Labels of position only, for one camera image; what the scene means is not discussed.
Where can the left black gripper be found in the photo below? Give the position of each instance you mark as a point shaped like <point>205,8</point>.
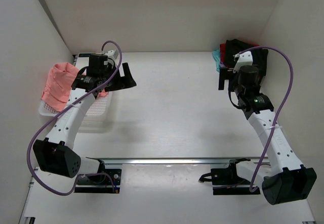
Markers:
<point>126,80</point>

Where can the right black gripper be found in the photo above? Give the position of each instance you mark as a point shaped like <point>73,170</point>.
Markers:
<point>224,75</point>

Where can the pink t shirt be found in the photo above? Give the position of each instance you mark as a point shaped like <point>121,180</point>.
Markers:
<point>58,85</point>

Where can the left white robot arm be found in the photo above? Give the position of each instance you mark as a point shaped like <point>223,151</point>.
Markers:
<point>55,153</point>

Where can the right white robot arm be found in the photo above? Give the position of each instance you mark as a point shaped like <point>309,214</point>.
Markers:
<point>285,179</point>

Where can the teal folded t shirt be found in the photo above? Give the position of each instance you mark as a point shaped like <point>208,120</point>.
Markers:
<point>217,57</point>

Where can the red folded t shirt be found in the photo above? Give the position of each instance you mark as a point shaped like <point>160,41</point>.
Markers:
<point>222,51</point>

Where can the black folded t shirt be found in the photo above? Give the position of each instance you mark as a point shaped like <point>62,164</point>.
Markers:
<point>235,46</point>

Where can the white plastic basket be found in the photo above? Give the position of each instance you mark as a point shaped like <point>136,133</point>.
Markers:
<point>95,116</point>

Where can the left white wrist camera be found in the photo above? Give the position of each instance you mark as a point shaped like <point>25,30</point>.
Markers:
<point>112,54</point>

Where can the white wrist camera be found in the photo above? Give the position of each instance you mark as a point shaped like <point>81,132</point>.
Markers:
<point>242,59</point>
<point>112,54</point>

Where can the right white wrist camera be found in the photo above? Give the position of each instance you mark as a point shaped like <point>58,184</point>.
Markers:
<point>242,59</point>

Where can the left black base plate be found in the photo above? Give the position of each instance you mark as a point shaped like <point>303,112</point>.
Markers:
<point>102,184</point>

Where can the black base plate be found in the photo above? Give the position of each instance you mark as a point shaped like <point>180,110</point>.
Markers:
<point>102,184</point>
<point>225,180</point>

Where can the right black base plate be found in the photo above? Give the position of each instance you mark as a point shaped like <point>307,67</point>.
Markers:
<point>225,180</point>

